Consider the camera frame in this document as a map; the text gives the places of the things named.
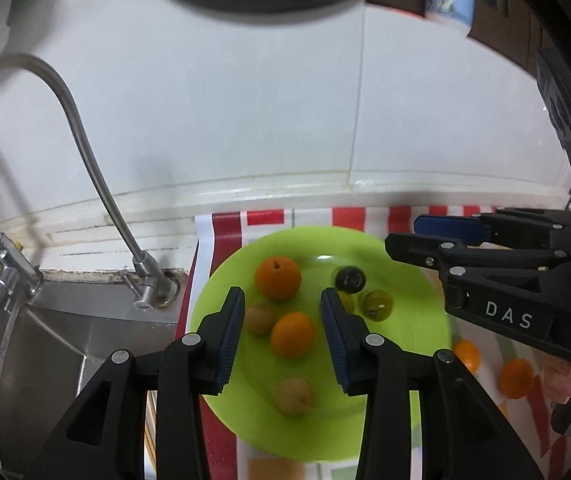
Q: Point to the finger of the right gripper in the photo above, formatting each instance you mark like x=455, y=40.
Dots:
x=515, y=228
x=504, y=260

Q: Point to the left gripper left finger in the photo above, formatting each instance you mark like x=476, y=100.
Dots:
x=101, y=435

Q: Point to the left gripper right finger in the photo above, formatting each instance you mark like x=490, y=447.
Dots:
x=464, y=435

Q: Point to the large orange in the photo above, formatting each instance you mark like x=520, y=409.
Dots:
x=516, y=379

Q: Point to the green grape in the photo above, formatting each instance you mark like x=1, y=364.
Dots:
x=347, y=301
x=377, y=305

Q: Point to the small orange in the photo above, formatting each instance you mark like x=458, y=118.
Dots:
x=468, y=354
x=293, y=336

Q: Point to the dark plum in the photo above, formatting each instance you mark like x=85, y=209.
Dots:
x=350, y=279

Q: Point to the orange with stem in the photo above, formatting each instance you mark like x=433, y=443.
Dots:
x=278, y=279

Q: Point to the brown kiwi fruit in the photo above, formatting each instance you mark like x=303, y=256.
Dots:
x=294, y=397

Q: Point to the beige longan fruit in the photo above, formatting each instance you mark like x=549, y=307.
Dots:
x=260, y=318

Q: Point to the person's hand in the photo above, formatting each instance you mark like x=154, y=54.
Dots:
x=556, y=379

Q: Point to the colourful striped tablecloth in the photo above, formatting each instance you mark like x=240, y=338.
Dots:
x=509, y=272

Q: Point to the stainless steel sink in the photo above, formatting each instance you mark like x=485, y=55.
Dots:
x=50, y=346

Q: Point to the slim gooseneck faucet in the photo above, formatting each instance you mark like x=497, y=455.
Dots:
x=154, y=289

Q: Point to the green plate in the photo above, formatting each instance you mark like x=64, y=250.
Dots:
x=331, y=431

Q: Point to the dark wooden window frame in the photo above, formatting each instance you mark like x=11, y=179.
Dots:
x=508, y=27

